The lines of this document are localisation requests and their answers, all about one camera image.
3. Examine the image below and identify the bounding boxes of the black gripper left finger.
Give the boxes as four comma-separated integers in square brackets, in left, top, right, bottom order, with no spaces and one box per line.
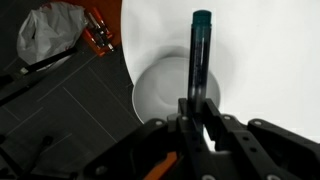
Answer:
[78,97,214,180]

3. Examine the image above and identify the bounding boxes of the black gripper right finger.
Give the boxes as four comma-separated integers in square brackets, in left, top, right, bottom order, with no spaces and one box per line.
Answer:
[201,98,320,180]

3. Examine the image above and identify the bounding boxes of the teal capped marker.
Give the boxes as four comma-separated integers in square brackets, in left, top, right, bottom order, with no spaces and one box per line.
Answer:
[187,9,213,116]

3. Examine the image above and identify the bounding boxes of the white round bowl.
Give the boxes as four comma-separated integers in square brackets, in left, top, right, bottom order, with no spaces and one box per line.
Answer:
[131,56,221,125]

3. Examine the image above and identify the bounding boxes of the black metal stand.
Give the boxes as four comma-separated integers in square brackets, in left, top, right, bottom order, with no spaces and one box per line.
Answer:
[0,133,81,180]

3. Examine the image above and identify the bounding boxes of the white plastic bag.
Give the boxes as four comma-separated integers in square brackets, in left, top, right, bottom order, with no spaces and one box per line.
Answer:
[16,1,88,66]

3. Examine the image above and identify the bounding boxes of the black upright post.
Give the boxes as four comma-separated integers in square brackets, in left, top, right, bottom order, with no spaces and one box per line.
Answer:
[0,46,79,89]

